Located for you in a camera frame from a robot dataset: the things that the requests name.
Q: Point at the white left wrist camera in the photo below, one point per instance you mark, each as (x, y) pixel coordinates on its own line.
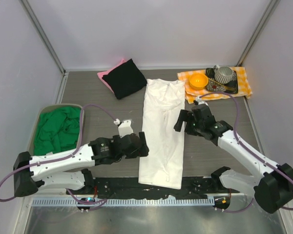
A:
(124, 127)

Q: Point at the folded black t-shirt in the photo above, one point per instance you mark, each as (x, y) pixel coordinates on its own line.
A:
(126, 79)

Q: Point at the orange checkered cloth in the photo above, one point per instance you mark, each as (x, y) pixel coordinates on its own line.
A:
(244, 88)

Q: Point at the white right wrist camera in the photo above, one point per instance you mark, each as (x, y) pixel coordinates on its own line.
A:
(199, 101)

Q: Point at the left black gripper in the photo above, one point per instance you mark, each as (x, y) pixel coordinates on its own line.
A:
(141, 144)

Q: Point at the white flower print t-shirt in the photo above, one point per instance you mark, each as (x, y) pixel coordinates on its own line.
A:
(163, 166)

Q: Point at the black patterned plate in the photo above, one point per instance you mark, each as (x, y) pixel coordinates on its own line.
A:
(214, 86)

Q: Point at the green t-shirt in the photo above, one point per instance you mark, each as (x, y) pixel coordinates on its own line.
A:
(57, 131)

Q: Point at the striped grey cup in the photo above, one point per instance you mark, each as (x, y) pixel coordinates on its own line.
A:
(224, 74)

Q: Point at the orange bowl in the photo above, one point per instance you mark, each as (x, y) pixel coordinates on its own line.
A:
(198, 81)

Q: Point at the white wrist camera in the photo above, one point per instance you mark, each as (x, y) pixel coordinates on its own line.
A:
(124, 127)
(199, 101)

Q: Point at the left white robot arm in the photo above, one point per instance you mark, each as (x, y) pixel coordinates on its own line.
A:
(34, 173)

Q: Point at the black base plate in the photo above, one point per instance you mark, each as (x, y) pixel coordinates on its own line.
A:
(129, 188)

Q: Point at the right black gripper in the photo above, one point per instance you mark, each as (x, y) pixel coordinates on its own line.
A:
(188, 123)

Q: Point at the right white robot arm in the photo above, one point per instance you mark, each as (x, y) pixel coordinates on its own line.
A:
(269, 184)

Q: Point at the slotted cable duct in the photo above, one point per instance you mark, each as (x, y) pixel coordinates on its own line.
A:
(170, 201)

